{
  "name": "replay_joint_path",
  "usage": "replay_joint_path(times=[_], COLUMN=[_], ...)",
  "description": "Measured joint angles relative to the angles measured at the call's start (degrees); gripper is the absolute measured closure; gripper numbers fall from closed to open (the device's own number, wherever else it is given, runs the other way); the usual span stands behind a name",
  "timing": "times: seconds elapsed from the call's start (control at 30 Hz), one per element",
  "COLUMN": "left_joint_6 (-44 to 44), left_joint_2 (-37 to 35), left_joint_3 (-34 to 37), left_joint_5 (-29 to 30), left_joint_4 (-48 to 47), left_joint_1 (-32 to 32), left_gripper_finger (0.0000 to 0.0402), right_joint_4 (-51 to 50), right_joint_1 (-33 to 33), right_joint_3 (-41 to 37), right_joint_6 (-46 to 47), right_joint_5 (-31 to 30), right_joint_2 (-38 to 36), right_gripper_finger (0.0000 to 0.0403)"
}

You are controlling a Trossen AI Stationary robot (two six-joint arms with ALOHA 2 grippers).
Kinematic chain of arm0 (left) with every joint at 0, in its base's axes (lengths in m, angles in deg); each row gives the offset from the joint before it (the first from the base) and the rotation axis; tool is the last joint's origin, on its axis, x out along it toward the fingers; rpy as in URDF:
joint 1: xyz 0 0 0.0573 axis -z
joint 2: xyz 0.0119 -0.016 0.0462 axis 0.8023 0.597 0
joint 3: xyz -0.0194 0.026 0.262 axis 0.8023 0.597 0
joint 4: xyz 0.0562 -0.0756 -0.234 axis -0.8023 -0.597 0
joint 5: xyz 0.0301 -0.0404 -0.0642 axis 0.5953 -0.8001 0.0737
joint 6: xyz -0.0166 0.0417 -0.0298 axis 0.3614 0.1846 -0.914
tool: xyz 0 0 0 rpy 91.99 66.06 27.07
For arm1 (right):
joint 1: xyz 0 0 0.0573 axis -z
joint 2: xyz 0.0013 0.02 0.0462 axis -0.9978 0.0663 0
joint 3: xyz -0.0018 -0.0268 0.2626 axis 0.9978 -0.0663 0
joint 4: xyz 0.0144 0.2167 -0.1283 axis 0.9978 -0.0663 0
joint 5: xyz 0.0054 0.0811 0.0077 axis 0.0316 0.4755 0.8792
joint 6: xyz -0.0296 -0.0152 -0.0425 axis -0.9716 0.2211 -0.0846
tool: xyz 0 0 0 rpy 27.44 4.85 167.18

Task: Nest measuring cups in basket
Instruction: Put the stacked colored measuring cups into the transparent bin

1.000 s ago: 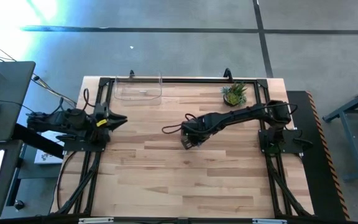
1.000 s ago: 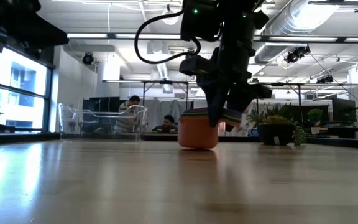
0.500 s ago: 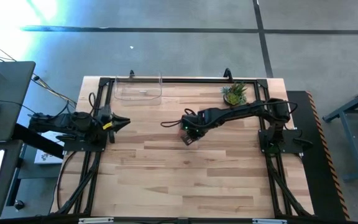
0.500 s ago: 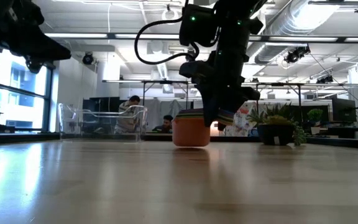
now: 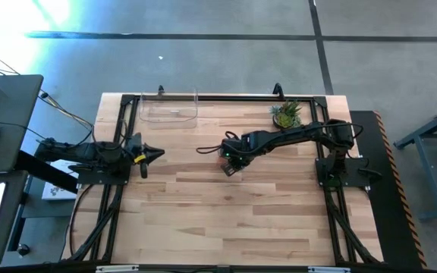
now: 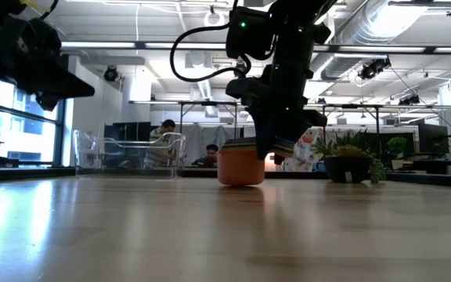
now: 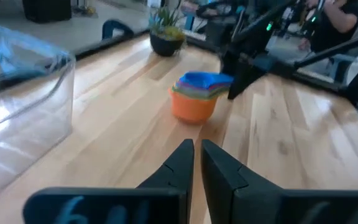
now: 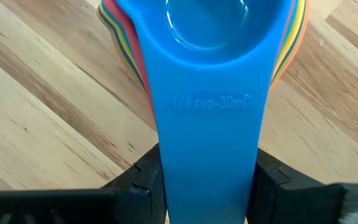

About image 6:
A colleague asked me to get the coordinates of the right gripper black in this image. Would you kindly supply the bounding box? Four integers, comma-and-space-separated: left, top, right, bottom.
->
225, 66, 327, 161

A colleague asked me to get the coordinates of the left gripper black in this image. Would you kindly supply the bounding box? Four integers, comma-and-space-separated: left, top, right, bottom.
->
0, 17, 96, 113

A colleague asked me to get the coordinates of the large orange measuring cup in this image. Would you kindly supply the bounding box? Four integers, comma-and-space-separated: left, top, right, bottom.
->
216, 148, 266, 186

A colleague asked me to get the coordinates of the clear plastic basket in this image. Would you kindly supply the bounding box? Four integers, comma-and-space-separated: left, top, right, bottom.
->
72, 131, 187, 178

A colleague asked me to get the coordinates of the colourful floral panel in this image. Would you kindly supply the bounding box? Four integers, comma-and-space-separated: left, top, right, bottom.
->
294, 128, 323, 172

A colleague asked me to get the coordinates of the large office window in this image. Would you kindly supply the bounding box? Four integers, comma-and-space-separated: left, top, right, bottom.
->
0, 72, 68, 168

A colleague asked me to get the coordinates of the long ceiling light bar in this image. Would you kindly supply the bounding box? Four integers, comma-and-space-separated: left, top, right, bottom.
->
60, 41, 451, 55

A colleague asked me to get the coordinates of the person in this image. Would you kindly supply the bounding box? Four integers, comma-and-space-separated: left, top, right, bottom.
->
192, 143, 221, 168
143, 119, 178, 169

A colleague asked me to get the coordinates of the potted succulent plant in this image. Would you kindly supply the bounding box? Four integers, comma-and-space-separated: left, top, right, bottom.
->
310, 128, 387, 185

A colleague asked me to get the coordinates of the black-framed workbench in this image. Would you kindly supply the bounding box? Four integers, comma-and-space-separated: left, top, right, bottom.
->
321, 103, 382, 157
178, 100, 239, 157

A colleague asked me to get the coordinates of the small leafy office plant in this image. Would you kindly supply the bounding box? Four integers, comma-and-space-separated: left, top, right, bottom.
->
386, 136, 409, 170

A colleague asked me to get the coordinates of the black computer monitor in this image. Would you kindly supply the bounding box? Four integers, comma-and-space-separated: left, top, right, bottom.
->
417, 123, 449, 155

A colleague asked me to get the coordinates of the round black ceiling camera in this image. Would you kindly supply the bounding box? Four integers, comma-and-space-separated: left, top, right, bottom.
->
103, 65, 119, 82

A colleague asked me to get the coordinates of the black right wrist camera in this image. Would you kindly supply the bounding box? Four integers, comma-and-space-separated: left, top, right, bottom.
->
225, 5, 276, 60

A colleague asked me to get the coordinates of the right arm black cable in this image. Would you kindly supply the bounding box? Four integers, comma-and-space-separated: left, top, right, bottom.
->
169, 0, 252, 83

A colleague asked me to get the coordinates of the silver ceiling air duct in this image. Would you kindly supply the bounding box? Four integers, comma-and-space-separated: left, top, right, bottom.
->
321, 0, 430, 81

